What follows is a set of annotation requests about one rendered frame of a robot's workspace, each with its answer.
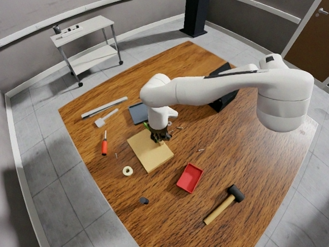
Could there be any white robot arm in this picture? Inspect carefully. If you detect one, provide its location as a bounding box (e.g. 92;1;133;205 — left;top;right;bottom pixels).
139;54;314;132

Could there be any pale wooden board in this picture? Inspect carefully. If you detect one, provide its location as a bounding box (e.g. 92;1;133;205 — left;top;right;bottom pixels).
127;129;174;174

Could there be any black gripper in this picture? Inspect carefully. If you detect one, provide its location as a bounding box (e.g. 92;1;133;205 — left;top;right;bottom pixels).
147;122;172;142

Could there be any red screwdriver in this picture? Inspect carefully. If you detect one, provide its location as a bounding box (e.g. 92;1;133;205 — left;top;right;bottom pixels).
101;131;107;156

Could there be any black-headed mallet with wooden handle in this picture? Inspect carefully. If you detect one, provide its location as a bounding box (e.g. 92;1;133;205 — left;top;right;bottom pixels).
203;184;245;225

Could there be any black and green spring clamp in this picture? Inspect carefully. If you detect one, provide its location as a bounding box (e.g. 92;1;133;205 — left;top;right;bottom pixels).
143;121;158;143

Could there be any red rectangular tray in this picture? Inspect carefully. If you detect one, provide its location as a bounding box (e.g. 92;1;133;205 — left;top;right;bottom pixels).
176;163;203;194

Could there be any black cylinder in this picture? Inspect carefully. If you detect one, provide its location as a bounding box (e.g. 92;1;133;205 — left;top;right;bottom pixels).
139;197;149;204

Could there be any beige ring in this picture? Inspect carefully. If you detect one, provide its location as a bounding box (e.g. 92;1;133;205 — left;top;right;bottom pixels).
123;166;133;176

